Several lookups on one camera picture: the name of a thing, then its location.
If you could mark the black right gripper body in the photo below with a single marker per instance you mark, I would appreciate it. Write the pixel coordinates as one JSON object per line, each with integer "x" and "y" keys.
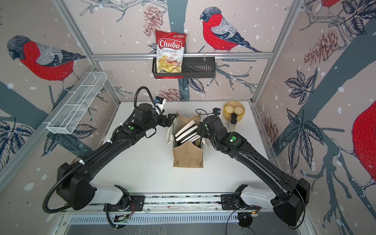
{"x": 203, "y": 131}

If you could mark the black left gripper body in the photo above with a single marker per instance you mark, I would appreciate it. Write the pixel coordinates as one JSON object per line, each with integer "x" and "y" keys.
{"x": 162, "y": 121}

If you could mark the cream paged book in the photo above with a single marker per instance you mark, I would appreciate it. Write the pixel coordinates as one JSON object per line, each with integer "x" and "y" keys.
{"x": 185, "y": 128}

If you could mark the burlap canvas bag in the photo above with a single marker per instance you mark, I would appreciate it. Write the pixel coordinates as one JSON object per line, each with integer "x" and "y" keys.
{"x": 185, "y": 155}

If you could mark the navy blue book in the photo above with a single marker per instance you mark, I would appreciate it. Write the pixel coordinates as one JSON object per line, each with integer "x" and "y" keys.
{"x": 187, "y": 134}

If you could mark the navy book yellow label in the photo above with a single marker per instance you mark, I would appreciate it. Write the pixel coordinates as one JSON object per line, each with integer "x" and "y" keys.
{"x": 191, "y": 139}

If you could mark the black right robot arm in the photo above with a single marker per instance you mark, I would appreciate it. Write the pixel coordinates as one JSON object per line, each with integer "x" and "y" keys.
{"x": 287, "y": 196}

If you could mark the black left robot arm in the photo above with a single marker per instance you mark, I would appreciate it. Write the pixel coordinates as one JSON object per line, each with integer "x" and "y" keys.
{"x": 74, "y": 180}

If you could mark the red cassava chips bag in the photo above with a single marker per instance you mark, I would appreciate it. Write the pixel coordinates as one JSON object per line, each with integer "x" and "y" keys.
{"x": 170, "y": 48}

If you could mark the clear bottle black cap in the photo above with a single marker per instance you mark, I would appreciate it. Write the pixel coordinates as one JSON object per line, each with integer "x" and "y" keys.
{"x": 232, "y": 122}

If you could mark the yellow bowl with buns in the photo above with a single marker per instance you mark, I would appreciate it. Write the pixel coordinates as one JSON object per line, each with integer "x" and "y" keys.
{"x": 233, "y": 107}

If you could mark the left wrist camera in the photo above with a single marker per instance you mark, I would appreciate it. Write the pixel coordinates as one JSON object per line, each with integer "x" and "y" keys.
{"x": 160, "y": 102}

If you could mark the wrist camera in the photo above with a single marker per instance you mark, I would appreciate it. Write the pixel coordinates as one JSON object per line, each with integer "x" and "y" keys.
{"x": 160, "y": 102}
{"x": 216, "y": 111}

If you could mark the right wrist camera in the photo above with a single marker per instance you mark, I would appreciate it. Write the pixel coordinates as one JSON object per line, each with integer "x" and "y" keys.
{"x": 216, "y": 111}

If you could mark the black wire wall basket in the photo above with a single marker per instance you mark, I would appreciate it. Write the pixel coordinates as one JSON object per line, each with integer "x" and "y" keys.
{"x": 192, "y": 67}

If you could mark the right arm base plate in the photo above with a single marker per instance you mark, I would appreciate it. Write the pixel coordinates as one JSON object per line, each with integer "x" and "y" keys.
{"x": 229, "y": 202}

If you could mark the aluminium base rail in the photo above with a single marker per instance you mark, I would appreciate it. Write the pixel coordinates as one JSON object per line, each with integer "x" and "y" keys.
{"x": 182, "y": 202}

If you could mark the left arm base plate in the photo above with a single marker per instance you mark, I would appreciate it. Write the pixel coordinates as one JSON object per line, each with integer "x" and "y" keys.
{"x": 133, "y": 203}

